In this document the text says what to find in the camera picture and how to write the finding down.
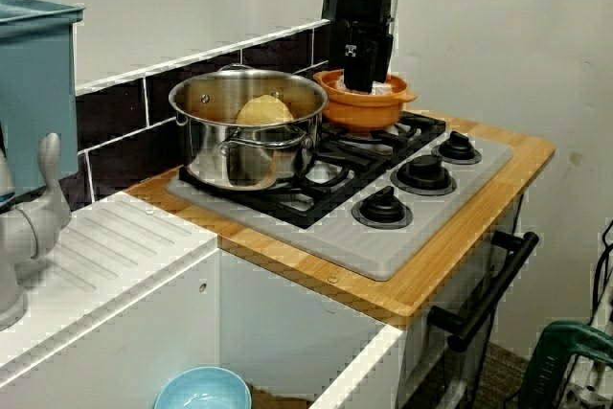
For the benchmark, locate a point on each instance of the grey stove plate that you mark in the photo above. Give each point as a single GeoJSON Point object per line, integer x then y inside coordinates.
{"type": "Point", "coordinates": [383, 256]}

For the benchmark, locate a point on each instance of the grey toy faucet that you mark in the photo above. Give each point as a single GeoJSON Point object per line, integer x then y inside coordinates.
{"type": "Point", "coordinates": [43, 222]}

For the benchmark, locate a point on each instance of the white partition board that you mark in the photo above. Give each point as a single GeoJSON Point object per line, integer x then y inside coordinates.
{"type": "Point", "coordinates": [527, 141]}

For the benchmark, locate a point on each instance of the white toy sink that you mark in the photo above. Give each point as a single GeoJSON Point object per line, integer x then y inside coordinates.
{"type": "Point", "coordinates": [120, 256]}

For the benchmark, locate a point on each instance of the orange plastic bowl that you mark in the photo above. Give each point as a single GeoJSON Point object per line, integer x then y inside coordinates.
{"type": "Point", "coordinates": [359, 114]}

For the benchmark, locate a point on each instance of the black burner grate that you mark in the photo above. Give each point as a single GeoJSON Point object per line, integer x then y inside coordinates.
{"type": "Point", "coordinates": [426, 133]}
{"type": "Point", "coordinates": [335, 200]}

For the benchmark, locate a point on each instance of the black stove knob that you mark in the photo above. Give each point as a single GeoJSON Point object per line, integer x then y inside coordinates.
{"type": "Point", "coordinates": [383, 210]}
{"type": "Point", "coordinates": [457, 146]}
{"type": "Point", "coordinates": [424, 174]}

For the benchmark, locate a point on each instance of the stainless steel pot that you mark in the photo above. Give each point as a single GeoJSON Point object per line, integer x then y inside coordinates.
{"type": "Point", "coordinates": [215, 150]}

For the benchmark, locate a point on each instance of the dark tile backsplash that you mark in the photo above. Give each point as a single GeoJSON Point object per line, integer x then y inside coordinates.
{"type": "Point", "coordinates": [115, 112]}

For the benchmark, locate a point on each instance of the silver metal frame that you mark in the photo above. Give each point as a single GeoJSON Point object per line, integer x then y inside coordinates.
{"type": "Point", "coordinates": [584, 390]}

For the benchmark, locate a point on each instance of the blue plastic bin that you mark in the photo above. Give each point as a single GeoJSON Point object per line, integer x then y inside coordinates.
{"type": "Point", "coordinates": [38, 93]}

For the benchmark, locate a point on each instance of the light blue bowl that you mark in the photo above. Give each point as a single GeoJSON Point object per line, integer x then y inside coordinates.
{"type": "Point", "coordinates": [201, 390]}

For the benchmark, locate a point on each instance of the yellow round toy food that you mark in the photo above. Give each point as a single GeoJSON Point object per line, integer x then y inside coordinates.
{"type": "Point", "coordinates": [263, 112]}

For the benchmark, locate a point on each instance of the green clamp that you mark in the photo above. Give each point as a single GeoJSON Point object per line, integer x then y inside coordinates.
{"type": "Point", "coordinates": [546, 370]}

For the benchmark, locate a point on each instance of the white sponge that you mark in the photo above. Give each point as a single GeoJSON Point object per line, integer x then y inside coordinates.
{"type": "Point", "coordinates": [383, 89]}

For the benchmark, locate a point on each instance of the white kitchen cabinet front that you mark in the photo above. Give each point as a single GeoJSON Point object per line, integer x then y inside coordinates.
{"type": "Point", "coordinates": [416, 356]}

